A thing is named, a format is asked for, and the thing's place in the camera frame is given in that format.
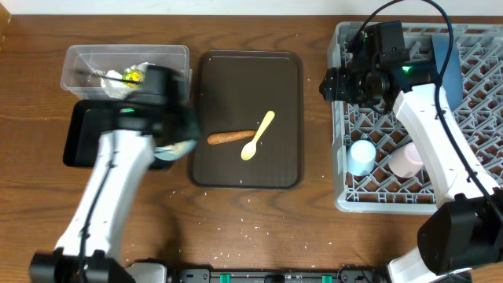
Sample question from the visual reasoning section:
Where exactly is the light blue plastic cup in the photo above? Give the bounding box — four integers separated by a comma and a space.
347, 140, 376, 176

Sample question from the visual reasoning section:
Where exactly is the pink plastic cup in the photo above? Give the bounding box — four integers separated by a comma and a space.
388, 142, 424, 178

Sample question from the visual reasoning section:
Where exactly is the dark blue plate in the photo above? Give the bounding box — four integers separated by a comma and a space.
431, 34, 463, 112

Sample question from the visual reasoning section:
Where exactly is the yellow plastic spoon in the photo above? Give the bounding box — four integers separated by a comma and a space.
240, 111, 275, 160

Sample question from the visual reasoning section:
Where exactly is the orange brown food piece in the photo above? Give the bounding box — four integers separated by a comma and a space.
207, 130, 256, 145

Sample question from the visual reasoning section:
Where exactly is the light blue bowl with rice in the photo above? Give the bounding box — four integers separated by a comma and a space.
154, 139, 196, 161

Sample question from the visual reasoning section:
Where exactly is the colourful snack wrapper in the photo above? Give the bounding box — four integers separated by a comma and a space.
122, 68, 145, 88

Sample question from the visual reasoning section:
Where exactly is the white paper napkin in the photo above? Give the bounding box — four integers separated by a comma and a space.
101, 62, 149, 99

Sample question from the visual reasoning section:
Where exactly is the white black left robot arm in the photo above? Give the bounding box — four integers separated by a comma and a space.
28, 65, 201, 282

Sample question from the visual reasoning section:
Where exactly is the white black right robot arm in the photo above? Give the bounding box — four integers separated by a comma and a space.
319, 20, 502, 282

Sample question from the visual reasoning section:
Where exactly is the grey plastic dishwasher rack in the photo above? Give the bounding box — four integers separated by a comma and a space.
332, 24, 502, 215

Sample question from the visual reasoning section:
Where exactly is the clear plastic waste bin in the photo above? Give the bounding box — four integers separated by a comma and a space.
61, 44, 192, 100

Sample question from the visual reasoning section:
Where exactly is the dark brown serving tray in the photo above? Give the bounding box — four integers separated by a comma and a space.
189, 51, 303, 189

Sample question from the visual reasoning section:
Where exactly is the black rectangular tray bin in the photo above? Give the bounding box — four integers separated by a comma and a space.
63, 100, 182, 170

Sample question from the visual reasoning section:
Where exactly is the black rail at table edge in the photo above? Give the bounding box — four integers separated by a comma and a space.
166, 265, 391, 283

